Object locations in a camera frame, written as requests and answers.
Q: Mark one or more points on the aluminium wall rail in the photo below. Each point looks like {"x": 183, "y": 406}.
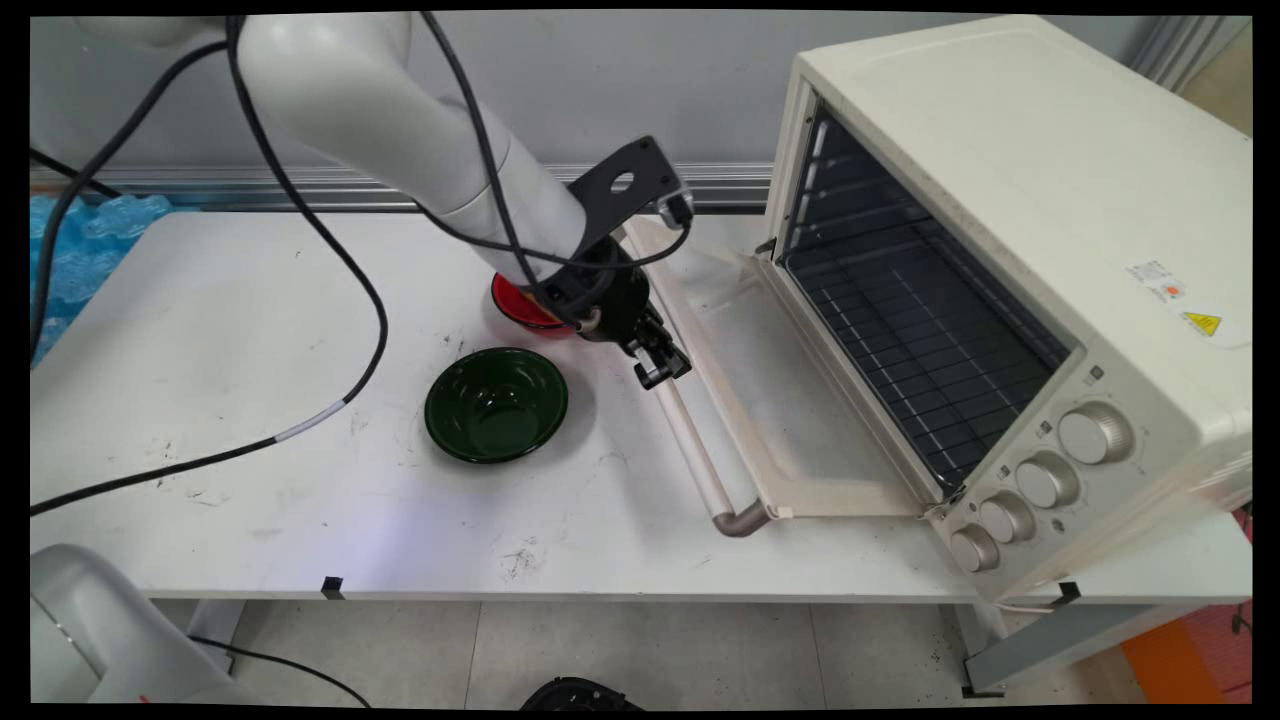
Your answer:
{"x": 720, "y": 185}

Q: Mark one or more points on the yellow warning sticker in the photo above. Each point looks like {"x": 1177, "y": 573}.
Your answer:
{"x": 1203, "y": 323}

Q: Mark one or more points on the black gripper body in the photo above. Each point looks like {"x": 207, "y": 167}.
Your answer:
{"x": 605, "y": 295}

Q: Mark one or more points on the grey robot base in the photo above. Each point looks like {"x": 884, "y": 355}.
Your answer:
{"x": 90, "y": 630}

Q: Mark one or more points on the black tape marker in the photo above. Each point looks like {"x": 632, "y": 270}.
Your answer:
{"x": 333, "y": 587}
{"x": 1066, "y": 595}

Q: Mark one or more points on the white label sticker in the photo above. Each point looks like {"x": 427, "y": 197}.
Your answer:
{"x": 1160, "y": 281}

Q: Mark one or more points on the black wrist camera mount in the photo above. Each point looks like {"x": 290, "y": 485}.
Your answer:
{"x": 625, "y": 185}

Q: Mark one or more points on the grey ribbed panel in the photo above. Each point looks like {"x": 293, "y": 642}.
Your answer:
{"x": 1180, "y": 50}

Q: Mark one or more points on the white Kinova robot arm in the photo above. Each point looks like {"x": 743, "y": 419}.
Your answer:
{"x": 350, "y": 90}

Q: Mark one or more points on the grey table leg frame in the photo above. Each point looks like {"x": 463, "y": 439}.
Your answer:
{"x": 1060, "y": 640}

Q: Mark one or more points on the black round floor object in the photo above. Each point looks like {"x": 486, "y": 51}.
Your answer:
{"x": 578, "y": 693}

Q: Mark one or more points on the large silver oven knob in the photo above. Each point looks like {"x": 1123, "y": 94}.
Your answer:
{"x": 1094, "y": 433}

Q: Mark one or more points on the red bowl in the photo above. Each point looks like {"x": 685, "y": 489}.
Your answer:
{"x": 515, "y": 300}

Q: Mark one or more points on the medium silver oven knob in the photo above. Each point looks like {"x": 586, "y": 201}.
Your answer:
{"x": 1047, "y": 480}

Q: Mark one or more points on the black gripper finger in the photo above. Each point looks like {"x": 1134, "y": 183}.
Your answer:
{"x": 655, "y": 368}
{"x": 668, "y": 340}

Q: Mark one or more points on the cream toaster oven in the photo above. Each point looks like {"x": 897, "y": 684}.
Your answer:
{"x": 1040, "y": 150}

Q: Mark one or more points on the dark green bowl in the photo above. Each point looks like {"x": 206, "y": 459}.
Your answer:
{"x": 496, "y": 405}

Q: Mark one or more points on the small silver oven knob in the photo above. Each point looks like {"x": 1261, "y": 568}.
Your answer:
{"x": 973, "y": 549}
{"x": 1006, "y": 518}

